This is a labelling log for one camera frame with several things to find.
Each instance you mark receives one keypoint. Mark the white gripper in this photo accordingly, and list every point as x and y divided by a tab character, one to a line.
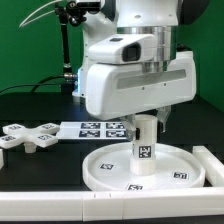
114	91

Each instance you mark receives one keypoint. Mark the white round table top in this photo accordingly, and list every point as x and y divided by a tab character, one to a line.
114	168

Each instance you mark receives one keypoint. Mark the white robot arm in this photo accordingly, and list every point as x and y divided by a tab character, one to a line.
131	63

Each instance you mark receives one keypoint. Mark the white marker tag plate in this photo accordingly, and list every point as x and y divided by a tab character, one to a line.
91	130

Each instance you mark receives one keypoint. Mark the white cross-shaped table base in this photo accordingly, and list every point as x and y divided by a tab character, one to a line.
41	136

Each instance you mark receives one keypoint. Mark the white left fence piece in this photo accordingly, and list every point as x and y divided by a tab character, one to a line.
1	159

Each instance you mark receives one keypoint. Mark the white right fence rail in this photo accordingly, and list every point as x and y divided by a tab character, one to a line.
213	167

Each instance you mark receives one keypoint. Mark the white fence rail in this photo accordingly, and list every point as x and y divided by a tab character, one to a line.
95	206
213	167

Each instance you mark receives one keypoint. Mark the white front fence rail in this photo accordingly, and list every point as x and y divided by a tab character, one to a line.
95	206

